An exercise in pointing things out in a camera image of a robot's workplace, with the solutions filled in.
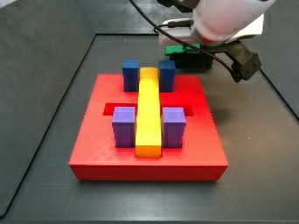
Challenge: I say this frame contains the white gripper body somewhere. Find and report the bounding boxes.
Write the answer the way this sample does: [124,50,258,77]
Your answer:
[163,12,264,46]

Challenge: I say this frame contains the green U-shaped block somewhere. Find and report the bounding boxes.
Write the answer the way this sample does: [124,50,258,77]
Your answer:
[164,45,196,56]

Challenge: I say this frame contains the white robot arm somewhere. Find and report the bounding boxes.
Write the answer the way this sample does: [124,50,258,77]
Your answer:
[160,0,276,47]

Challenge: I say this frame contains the red base board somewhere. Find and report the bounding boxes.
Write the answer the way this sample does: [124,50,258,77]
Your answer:
[69,74,228,181]

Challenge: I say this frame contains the yellow bar block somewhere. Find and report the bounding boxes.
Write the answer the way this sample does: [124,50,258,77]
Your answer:
[135,67,161,158]

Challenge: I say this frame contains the black camera cable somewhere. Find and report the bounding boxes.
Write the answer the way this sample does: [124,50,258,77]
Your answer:
[127,0,244,81]

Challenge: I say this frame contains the dark blue post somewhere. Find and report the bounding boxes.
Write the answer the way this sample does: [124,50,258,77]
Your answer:
[159,60,176,93]
[123,59,140,92]

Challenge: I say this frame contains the purple post right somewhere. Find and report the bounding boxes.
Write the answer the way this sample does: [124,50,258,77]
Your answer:
[163,107,186,148]

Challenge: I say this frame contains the purple post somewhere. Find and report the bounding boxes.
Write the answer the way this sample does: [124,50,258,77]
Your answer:
[112,107,136,148]
[163,107,186,148]

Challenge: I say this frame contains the purple post left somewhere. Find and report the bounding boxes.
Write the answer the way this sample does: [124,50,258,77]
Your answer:
[112,107,136,148]

